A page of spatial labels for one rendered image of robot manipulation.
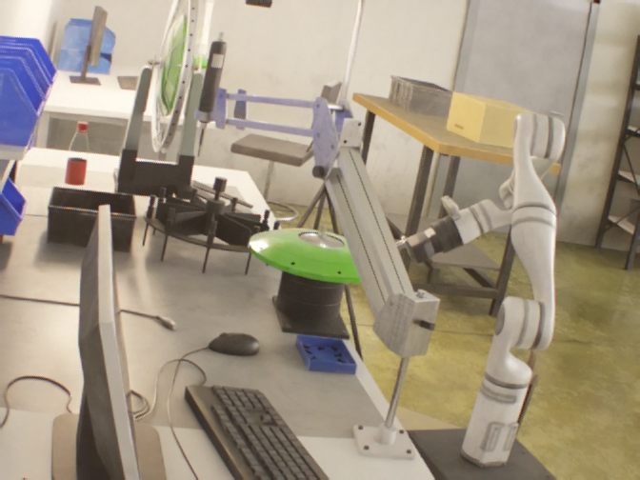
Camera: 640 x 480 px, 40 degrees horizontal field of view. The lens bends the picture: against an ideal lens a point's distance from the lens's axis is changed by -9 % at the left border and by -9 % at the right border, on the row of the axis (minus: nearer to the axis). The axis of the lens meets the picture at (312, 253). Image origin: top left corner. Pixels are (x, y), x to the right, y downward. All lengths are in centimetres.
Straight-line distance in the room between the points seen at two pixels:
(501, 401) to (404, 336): 29
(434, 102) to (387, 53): 129
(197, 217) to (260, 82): 439
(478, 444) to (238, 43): 519
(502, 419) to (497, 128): 347
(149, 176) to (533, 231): 132
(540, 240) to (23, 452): 102
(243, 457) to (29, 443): 35
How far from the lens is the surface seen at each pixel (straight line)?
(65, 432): 149
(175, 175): 276
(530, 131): 190
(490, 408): 177
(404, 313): 155
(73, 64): 563
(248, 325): 207
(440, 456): 181
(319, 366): 190
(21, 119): 202
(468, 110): 514
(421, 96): 570
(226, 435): 153
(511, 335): 170
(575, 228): 788
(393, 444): 166
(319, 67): 683
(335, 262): 205
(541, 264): 177
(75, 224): 238
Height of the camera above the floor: 167
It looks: 16 degrees down
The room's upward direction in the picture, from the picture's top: 11 degrees clockwise
